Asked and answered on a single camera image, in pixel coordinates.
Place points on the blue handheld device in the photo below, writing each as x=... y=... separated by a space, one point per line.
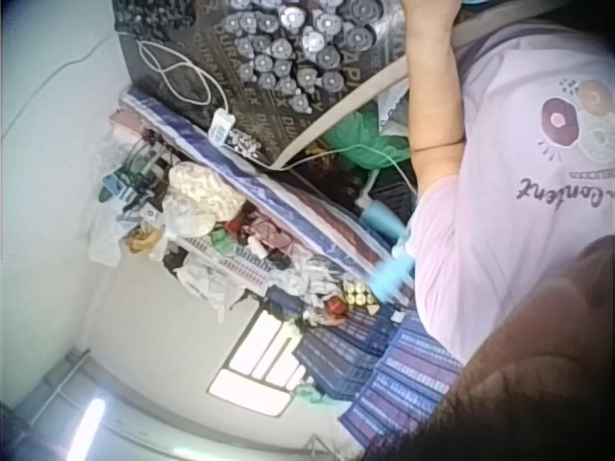
x=382 y=222

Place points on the light blue plastic bottle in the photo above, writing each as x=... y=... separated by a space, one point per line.
x=391 y=278

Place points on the green plastic bag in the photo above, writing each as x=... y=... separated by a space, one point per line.
x=358 y=137

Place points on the cluttered shelf of clothes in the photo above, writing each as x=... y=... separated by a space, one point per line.
x=202 y=201

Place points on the white power adapter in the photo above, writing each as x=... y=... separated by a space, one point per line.
x=221 y=127

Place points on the barred window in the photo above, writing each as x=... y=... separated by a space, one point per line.
x=259 y=357

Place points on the stack of blue crates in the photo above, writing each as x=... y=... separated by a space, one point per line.
x=365 y=355

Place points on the group of grey round parts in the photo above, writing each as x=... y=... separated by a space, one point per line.
x=288 y=48

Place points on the black printed mat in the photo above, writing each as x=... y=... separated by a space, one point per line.
x=158 y=29

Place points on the fluorescent tube lamp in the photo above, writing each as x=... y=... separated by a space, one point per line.
x=91 y=422

